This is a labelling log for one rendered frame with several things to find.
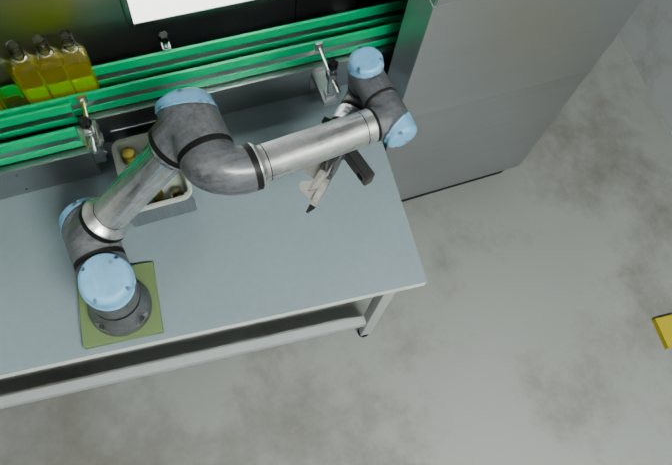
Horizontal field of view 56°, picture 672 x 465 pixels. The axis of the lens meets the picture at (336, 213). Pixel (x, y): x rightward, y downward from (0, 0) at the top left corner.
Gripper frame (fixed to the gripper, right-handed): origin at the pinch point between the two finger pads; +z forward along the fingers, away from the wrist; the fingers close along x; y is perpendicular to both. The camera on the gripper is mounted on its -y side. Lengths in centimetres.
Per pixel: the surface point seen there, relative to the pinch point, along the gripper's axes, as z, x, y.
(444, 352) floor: -7, -109, -58
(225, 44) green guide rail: -36, -20, 45
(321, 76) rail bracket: -45, -29, 20
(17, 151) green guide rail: 18, -17, 72
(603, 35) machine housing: -98, -25, -47
